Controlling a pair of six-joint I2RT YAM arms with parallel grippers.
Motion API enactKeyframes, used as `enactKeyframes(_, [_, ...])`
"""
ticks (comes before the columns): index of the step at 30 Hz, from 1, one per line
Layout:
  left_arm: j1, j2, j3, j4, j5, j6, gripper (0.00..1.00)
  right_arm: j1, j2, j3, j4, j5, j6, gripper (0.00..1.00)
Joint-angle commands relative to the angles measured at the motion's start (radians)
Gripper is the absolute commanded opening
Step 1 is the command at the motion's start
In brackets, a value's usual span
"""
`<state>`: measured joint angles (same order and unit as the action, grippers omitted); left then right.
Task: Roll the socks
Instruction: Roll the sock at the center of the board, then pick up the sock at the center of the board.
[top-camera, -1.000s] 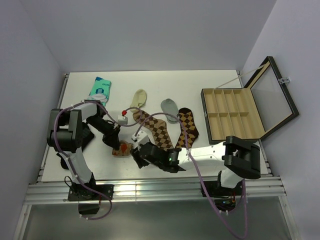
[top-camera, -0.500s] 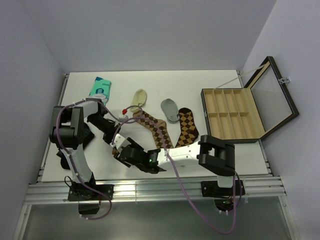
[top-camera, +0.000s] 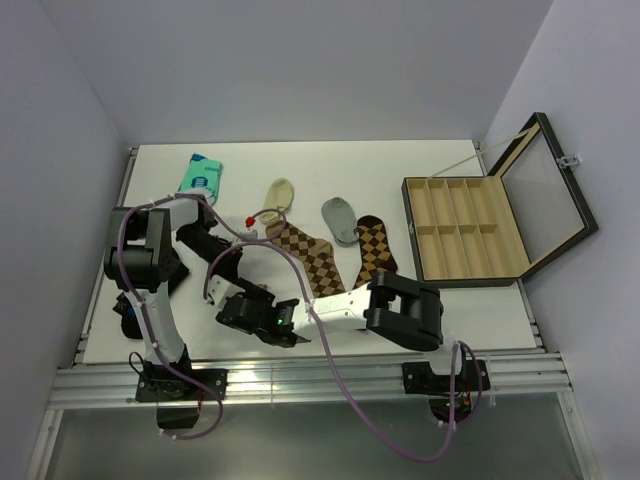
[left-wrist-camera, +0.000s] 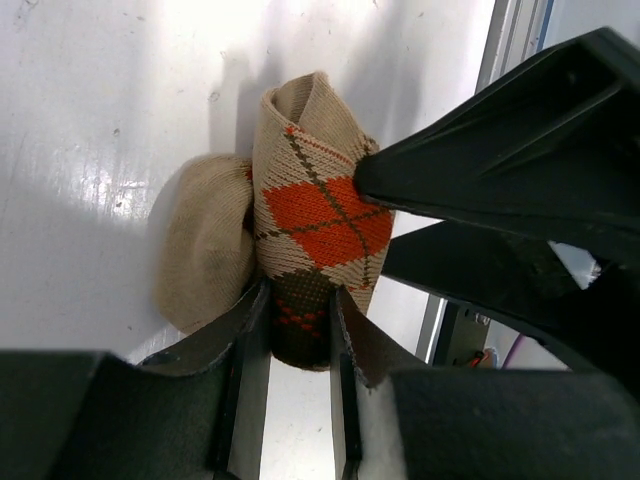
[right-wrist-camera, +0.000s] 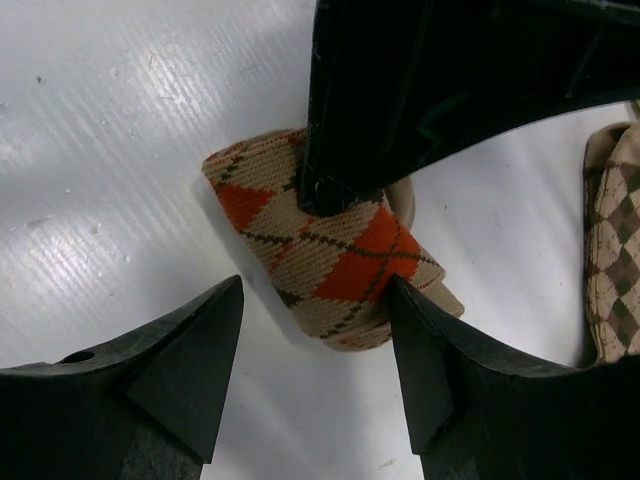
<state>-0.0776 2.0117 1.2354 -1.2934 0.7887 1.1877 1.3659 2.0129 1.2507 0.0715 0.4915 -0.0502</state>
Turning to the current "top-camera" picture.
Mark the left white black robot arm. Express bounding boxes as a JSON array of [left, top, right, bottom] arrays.
[[103, 189, 231, 399]]

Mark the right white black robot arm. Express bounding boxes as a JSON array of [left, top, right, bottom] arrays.
[[209, 272, 468, 390]]

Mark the grey ankle sock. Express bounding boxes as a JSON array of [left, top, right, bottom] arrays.
[[321, 197, 358, 247]]

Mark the metal wall latch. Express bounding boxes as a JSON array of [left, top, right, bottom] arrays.
[[556, 155, 580, 170]]

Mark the brown tan argyle sock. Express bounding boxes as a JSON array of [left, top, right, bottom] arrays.
[[265, 221, 346, 298]]

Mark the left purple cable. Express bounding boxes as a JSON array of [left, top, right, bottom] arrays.
[[115, 194, 291, 441]]

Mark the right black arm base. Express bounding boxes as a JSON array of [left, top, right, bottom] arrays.
[[401, 360, 491, 424]]

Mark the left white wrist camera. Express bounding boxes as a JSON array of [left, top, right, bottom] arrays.
[[238, 226, 259, 241]]

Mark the dark brown argyle sock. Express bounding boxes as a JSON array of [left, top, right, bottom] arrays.
[[352, 215, 398, 289]]

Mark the black compartment storage box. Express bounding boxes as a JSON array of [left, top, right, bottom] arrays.
[[401, 112, 599, 289]]

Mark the teal patterned sock pair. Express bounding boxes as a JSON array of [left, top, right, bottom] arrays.
[[179, 153, 223, 205]]

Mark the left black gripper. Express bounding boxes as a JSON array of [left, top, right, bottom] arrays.
[[177, 225, 243, 285]]

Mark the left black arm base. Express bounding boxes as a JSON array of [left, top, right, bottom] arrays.
[[128, 348, 228, 437]]

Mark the cream ankle sock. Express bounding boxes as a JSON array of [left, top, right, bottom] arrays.
[[259, 178, 294, 225]]

